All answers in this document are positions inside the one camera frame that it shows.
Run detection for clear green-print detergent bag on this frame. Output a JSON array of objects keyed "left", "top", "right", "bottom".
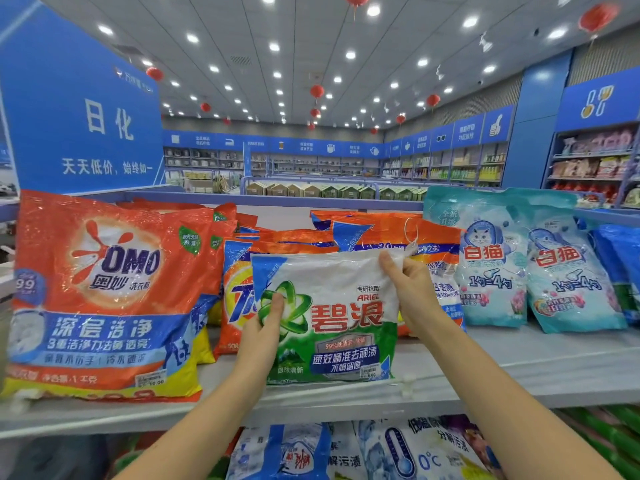
[{"left": 250, "top": 247, "right": 412, "bottom": 387}]

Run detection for hanging red lanterns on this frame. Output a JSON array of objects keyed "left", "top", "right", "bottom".
[{"left": 145, "top": 0, "right": 621, "bottom": 134}]

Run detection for row of green boxes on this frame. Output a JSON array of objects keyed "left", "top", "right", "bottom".
[{"left": 245, "top": 179, "right": 432, "bottom": 202}]

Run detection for small orange detergent bag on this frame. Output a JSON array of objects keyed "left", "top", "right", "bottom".
[{"left": 120, "top": 199, "right": 242, "bottom": 368}]

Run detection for blue wall sign band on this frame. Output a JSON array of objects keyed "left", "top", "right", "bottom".
[{"left": 163, "top": 105, "right": 517, "bottom": 162}]

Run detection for wall rack with pink goods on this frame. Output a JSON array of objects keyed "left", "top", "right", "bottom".
[{"left": 545, "top": 125, "right": 640, "bottom": 209}]

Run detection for person's left hand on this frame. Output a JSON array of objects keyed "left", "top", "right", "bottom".
[{"left": 235, "top": 295, "right": 287, "bottom": 387}]

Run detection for person's right hand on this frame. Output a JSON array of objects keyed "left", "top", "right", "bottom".
[{"left": 378, "top": 249, "right": 447, "bottom": 342}]

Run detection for blue aisle sign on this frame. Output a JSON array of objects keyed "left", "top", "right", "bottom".
[{"left": 0, "top": 0, "right": 167, "bottom": 197}]

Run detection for orange detergent bag red swirl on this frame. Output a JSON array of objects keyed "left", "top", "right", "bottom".
[
  {"left": 235, "top": 213, "right": 263, "bottom": 242},
  {"left": 0, "top": 189, "right": 227, "bottom": 405}
]

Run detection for blue detergent bag green band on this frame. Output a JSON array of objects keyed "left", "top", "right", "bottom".
[{"left": 590, "top": 225, "right": 640, "bottom": 328}]

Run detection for grey shelf with blue frame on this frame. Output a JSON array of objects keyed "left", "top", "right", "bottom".
[{"left": 0, "top": 187, "right": 640, "bottom": 480}]

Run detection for far wall racks with goods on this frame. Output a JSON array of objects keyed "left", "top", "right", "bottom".
[{"left": 165, "top": 145, "right": 512, "bottom": 192}]

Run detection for person's right forearm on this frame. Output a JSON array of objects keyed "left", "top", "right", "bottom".
[{"left": 420, "top": 315, "right": 623, "bottom": 480}]

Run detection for stack of green bags below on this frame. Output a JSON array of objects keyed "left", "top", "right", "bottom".
[{"left": 560, "top": 405, "right": 640, "bottom": 480}]

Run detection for ceiling spotlights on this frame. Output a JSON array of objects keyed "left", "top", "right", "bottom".
[{"left": 95, "top": 0, "right": 571, "bottom": 106}]

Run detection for teal Baimao bag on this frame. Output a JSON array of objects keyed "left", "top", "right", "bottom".
[{"left": 505, "top": 189, "right": 630, "bottom": 335}]

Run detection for blue sign with utensil icons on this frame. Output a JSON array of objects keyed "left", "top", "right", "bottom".
[{"left": 555, "top": 67, "right": 640, "bottom": 135}]

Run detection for small orange Tide bag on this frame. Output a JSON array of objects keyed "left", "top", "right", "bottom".
[{"left": 310, "top": 207, "right": 363, "bottom": 232}]

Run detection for person's left forearm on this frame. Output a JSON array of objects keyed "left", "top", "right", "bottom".
[{"left": 115, "top": 369, "right": 273, "bottom": 480}]

